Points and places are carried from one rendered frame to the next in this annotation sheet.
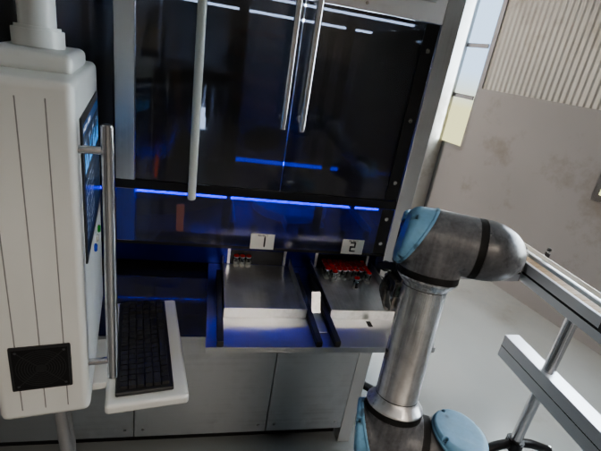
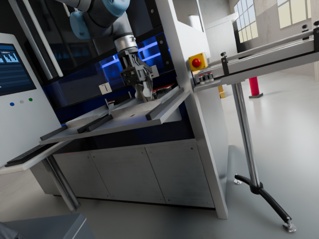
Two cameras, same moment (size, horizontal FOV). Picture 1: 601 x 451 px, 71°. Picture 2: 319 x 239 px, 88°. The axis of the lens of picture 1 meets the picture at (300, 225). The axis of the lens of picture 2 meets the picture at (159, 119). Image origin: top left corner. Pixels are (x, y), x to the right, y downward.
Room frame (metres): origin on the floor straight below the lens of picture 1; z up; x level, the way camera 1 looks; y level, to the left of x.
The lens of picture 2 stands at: (0.74, -0.81, 1.01)
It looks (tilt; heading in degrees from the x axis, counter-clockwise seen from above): 15 degrees down; 43
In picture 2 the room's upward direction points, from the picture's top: 19 degrees counter-clockwise
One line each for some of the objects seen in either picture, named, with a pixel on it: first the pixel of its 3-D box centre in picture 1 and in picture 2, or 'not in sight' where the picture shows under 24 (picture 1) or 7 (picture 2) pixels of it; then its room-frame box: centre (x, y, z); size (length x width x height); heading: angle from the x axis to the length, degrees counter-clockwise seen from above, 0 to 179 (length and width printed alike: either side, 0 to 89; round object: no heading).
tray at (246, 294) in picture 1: (260, 285); (103, 111); (1.27, 0.10, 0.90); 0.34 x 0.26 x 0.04; 14
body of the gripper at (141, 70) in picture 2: (400, 276); (133, 67); (1.20, -0.34, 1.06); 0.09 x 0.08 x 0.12; 14
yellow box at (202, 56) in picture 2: not in sight; (198, 61); (1.53, -0.44, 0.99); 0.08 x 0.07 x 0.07; 14
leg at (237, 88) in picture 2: not in sight; (247, 141); (1.70, -0.54, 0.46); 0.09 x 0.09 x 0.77; 14
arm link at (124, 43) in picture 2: not in sight; (126, 45); (1.21, -0.34, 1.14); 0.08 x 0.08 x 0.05
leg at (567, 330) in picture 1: (540, 387); not in sight; (1.53, -1.17, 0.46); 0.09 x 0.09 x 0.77; 14
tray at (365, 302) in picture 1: (352, 287); (151, 98); (1.35, -0.23, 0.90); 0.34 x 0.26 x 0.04; 14
